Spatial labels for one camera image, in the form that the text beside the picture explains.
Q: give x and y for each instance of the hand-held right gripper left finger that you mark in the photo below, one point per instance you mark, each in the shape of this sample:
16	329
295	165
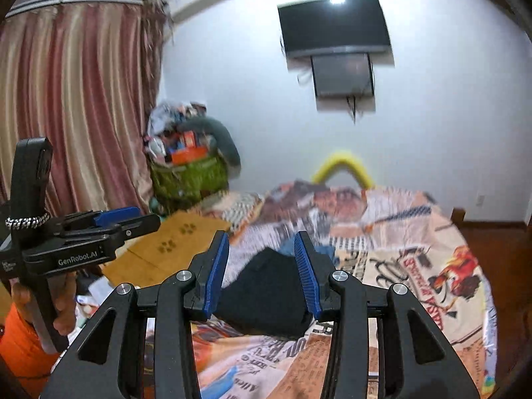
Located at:
216	274

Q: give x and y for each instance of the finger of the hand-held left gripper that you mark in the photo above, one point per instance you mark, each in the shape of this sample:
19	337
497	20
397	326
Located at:
141	225
116	215

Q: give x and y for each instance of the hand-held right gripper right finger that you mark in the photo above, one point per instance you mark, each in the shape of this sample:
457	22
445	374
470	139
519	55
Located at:
309	274

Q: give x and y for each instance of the black pants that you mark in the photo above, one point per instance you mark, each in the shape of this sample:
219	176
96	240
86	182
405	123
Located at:
266	291

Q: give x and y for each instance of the person's left hand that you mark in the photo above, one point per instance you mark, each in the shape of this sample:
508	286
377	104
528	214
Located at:
64	303

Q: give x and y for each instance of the blue denim jeans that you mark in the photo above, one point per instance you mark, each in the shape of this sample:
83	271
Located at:
286	250

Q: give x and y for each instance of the wooden lap desk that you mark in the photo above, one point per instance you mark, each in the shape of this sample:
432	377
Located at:
178	253

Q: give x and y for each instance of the green patterned bag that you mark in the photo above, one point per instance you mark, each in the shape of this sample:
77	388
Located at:
187	183

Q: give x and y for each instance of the orange box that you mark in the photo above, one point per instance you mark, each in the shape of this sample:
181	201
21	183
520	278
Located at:
189	156

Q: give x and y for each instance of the pile of clutter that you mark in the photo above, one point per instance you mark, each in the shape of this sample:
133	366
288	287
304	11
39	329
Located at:
174	129

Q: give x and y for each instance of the newspaper print blanket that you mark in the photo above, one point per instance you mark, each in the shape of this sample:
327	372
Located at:
415	266

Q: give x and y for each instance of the pink striped curtain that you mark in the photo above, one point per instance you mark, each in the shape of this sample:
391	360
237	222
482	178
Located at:
79	104

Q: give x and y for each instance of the yellow foam tube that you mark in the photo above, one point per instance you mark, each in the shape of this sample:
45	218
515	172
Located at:
345	160

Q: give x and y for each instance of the grey neck pillow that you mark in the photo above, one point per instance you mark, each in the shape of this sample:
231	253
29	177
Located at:
226	141

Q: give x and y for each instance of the white air conditioner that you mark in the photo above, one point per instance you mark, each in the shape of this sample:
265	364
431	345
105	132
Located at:
208	0

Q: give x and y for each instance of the wooden bed post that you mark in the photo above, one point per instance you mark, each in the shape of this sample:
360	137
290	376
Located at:
458	217

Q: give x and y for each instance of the white wall outlet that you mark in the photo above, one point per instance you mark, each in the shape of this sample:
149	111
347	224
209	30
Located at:
481	200

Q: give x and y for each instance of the white curtain rail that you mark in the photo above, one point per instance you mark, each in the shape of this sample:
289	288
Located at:
79	2

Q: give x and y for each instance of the black wall television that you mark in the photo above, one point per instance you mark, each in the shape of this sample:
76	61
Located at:
334	25

